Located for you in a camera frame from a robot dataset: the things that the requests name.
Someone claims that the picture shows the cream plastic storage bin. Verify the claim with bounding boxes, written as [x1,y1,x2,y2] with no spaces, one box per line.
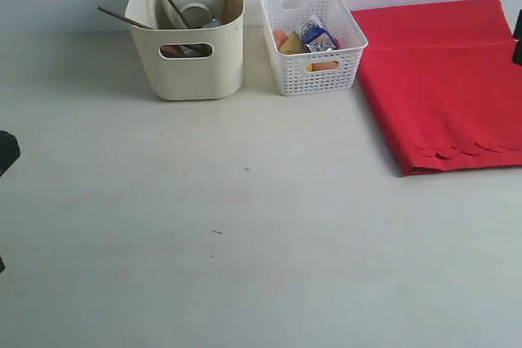
[125,0,245,100]

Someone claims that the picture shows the yellow cheese wedge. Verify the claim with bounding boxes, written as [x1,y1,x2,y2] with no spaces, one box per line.
[279,32,307,55]

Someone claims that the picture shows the dark wooden spoon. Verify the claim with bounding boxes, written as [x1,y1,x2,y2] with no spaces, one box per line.
[160,45,186,59]

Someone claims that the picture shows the stainless steel cup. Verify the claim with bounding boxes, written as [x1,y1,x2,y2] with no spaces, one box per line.
[201,18,223,29]

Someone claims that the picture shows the orange fried chicken piece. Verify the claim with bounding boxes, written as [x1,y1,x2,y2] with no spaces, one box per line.
[272,29,288,50]

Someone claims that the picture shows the white perforated plastic basket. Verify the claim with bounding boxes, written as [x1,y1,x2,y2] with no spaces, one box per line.
[260,0,368,96]

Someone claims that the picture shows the blue white milk carton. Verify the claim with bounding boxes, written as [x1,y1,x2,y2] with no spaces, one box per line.
[300,14,338,53]

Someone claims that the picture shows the red tablecloth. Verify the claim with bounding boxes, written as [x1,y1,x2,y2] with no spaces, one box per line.
[353,0,521,175]

